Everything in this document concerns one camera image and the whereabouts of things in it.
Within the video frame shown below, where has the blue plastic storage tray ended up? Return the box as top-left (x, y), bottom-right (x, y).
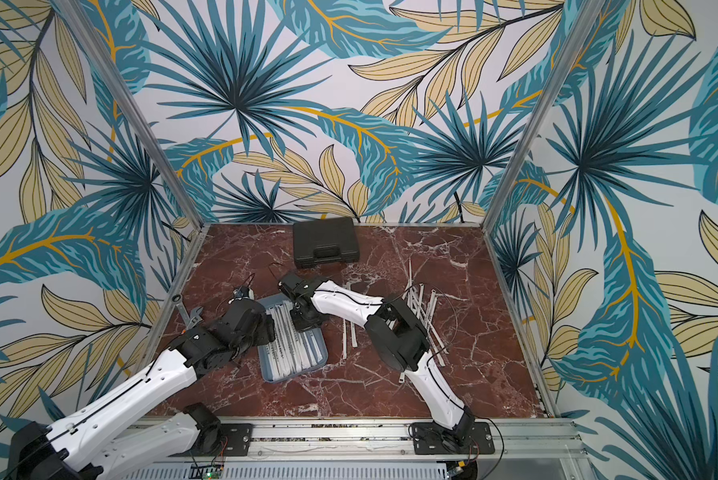
top-left (257, 294), bottom-right (328, 383)

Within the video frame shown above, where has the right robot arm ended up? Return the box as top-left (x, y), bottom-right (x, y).
top-left (278, 273), bottom-right (475, 442)

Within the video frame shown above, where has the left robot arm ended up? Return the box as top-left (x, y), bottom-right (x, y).
top-left (3, 298), bottom-right (275, 479)

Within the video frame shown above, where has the black plastic tool case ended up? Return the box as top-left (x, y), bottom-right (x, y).
top-left (292, 217), bottom-right (360, 269)

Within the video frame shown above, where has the green circuit board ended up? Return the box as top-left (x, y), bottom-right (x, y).
top-left (188, 465), bottom-right (224, 480)

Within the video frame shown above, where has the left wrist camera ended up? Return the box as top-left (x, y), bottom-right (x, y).
top-left (232, 285), bottom-right (254, 300)

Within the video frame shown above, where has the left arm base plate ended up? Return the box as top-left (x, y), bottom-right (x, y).
top-left (176, 423), bottom-right (253, 457)

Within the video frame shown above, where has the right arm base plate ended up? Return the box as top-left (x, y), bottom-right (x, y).
top-left (408, 422), bottom-right (496, 456)

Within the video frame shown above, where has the aluminium front rail frame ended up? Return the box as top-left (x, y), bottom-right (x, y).
top-left (124, 417), bottom-right (594, 479)

